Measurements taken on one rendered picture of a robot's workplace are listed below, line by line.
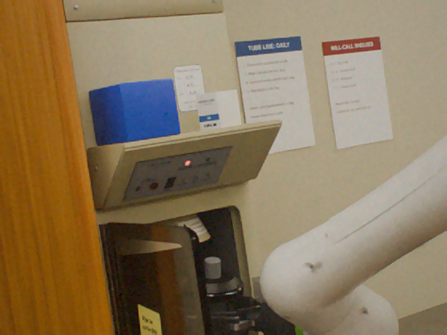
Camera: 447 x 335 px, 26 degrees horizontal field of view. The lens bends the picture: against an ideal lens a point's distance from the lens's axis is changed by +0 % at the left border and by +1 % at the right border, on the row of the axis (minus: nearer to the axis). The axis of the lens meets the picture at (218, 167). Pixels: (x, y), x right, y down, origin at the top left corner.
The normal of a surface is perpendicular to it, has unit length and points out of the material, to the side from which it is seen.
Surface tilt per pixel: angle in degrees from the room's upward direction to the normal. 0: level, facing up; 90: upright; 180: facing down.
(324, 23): 90
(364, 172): 90
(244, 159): 135
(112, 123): 90
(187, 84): 90
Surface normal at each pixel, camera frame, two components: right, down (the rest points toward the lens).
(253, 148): 0.52, 0.67
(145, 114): 0.60, -0.04
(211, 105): -0.70, 0.14
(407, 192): -0.65, -0.22
